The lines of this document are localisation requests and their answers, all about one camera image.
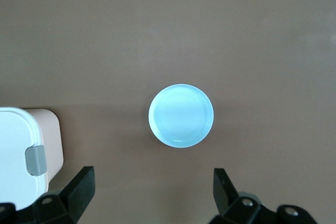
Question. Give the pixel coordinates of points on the white lunch box grey clips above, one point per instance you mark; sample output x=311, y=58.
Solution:
x=13, y=142

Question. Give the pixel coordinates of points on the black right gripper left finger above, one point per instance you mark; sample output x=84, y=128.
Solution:
x=76, y=195

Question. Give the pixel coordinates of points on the light blue round plate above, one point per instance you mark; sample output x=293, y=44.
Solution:
x=181, y=116

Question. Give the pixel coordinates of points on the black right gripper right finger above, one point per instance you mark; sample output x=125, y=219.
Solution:
x=225, y=195

